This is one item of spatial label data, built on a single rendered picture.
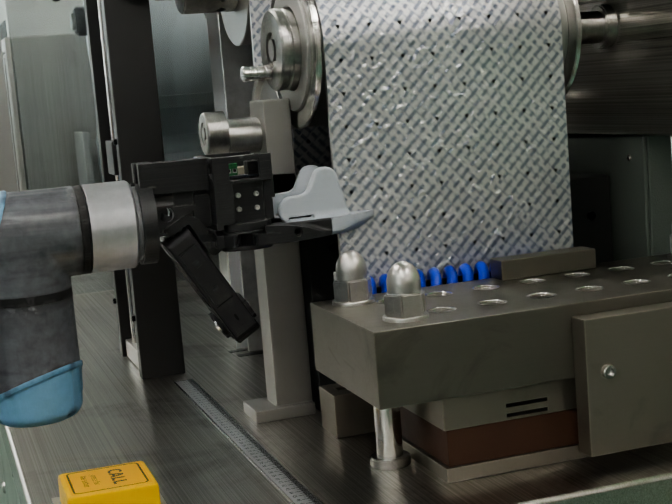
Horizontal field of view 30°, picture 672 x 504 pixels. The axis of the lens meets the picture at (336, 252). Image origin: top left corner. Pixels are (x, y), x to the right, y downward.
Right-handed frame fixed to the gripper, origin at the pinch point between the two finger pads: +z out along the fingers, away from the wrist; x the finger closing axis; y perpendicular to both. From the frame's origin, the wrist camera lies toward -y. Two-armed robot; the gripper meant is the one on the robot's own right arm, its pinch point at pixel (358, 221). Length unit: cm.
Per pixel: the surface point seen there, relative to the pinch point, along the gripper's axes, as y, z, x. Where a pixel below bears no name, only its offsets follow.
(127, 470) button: -16.5, -24.1, -9.0
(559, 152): 4.4, 20.5, -0.3
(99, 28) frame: 21, -15, 47
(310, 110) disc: 10.3, -3.1, 1.8
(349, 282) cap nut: -4.0, -4.1, -8.4
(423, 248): -3.1, 6.0, -0.3
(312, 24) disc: 17.8, -3.1, -0.8
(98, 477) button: -16.5, -26.5, -9.5
